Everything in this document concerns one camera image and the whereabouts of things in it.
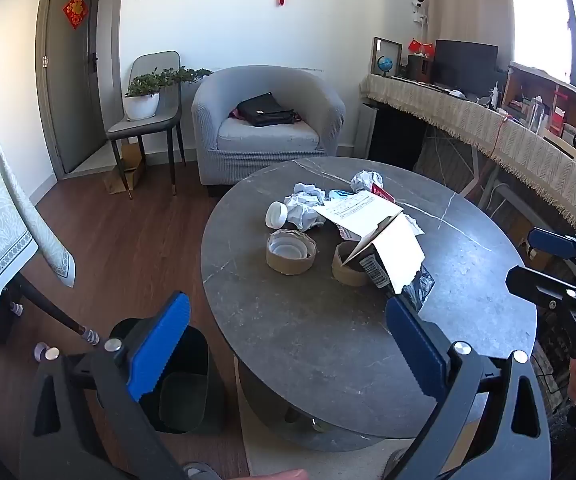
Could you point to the dark wooden box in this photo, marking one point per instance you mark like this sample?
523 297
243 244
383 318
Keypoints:
420 67

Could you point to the potted plant white pot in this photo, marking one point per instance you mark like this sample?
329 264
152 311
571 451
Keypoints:
142 105

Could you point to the black plastic bag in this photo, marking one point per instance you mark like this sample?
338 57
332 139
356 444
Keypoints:
420 285

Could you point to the white round lid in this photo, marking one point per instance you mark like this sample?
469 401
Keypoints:
290 247

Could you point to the black trash bin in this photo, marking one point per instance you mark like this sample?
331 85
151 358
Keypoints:
187 360

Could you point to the grey armchair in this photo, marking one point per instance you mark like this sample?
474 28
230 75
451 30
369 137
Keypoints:
268 155

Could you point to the small red flags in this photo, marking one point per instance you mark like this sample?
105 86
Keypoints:
420 46

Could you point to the black cabinet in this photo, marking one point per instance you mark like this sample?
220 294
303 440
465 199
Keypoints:
398 135

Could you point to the wooden shelf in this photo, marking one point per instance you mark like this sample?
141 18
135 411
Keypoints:
543 90

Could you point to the brown tape roll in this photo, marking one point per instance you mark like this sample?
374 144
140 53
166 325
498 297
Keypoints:
290 266
348 272

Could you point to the small blue globe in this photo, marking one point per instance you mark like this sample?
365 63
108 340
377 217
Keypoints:
384 64

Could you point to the wooden picture frame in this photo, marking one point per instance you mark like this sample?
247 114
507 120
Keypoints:
385 46

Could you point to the red diamond door decoration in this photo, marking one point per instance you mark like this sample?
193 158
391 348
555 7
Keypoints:
75 10

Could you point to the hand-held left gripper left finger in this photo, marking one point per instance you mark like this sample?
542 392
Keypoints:
160 340

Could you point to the dark table leg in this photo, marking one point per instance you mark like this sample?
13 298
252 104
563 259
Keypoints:
52 305

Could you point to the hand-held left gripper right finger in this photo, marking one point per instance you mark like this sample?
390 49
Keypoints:
415 340

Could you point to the black monitor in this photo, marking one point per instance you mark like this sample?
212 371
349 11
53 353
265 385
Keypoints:
465 62

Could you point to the grey chair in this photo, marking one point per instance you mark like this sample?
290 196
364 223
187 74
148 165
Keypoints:
142 127

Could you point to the beige curtain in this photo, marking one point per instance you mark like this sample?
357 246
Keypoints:
473 5

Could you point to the white security camera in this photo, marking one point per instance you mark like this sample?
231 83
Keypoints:
419 2

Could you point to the cardboard box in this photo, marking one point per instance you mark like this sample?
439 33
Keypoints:
127 170
393 247

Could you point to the round grey marble table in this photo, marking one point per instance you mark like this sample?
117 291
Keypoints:
318 335

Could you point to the white paper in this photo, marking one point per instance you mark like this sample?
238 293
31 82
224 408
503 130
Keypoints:
309 194
302 216

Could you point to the grey door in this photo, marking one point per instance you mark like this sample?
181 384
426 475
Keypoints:
67 90

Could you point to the flat cardboard box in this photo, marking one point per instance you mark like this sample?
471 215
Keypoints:
127 170

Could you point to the white round cap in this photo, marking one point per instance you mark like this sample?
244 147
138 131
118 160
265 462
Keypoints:
276 214

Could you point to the red packet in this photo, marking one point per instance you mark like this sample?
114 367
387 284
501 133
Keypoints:
384 194

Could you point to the purple tape roll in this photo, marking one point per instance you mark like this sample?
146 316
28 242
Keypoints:
39 351

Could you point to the white paper ball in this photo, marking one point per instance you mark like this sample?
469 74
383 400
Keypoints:
366 180

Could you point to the beige fringed desk cloth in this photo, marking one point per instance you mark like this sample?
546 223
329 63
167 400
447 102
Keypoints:
468 115

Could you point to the white teal paper packet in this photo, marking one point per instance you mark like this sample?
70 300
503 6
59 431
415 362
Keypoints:
338 195

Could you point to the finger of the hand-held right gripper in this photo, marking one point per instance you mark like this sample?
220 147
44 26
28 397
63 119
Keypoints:
538 282
550 242

